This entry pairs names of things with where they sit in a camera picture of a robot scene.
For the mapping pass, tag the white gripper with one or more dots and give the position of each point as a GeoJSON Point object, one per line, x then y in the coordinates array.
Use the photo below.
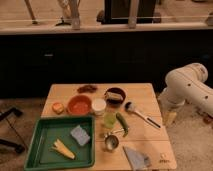
{"type": "Point", "coordinates": [170, 103]}

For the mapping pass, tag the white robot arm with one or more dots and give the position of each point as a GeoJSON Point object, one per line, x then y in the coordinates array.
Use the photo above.
{"type": "Point", "coordinates": [185, 84]}

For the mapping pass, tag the green plastic cup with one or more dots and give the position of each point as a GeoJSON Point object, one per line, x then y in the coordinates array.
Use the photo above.
{"type": "Point", "coordinates": [109, 120]}

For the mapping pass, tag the metal measuring cup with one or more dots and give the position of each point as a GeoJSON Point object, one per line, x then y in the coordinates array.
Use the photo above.
{"type": "Point", "coordinates": [111, 140]}

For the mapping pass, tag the white paper cup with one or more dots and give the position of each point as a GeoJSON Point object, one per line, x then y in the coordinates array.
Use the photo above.
{"type": "Point", "coordinates": [98, 106]}

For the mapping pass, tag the wooden folding table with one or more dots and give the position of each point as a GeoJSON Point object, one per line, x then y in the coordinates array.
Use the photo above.
{"type": "Point", "coordinates": [142, 136]}

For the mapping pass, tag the green pepper toy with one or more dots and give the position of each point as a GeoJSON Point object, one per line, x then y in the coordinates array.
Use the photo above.
{"type": "Point", "coordinates": [124, 124]}

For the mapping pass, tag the grey folded cloth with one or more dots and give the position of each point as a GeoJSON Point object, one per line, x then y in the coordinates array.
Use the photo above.
{"type": "Point", "coordinates": [137, 160]}

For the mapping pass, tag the dark brown bowl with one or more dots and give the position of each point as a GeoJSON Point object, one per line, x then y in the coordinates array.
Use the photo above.
{"type": "Point", "coordinates": [118, 91]}

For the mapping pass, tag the sponge in brown bowl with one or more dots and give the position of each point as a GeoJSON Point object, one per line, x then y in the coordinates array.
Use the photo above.
{"type": "Point", "coordinates": [113, 96]}

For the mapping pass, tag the dark red meat toy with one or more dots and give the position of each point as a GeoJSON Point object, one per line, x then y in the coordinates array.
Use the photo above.
{"type": "Point", "coordinates": [87, 89]}

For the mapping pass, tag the orange bowl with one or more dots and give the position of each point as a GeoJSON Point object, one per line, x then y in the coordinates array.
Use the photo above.
{"type": "Point", "coordinates": [79, 105]}

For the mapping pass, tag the blue sponge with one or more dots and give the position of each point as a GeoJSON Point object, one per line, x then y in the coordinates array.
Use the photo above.
{"type": "Point", "coordinates": [80, 135]}

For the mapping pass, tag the orange bread toy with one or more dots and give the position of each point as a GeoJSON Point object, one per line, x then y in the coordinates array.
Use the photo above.
{"type": "Point", "coordinates": [58, 107]}

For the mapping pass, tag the yellow corn toy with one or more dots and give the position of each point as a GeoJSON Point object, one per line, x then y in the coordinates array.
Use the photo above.
{"type": "Point", "coordinates": [62, 149]}

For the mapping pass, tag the green plastic tray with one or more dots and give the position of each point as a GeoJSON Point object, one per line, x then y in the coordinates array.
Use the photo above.
{"type": "Point", "coordinates": [41, 155]}

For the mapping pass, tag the black chair base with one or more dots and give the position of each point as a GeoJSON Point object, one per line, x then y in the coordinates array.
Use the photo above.
{"type": "Point", "coordinates": [12, 138]}

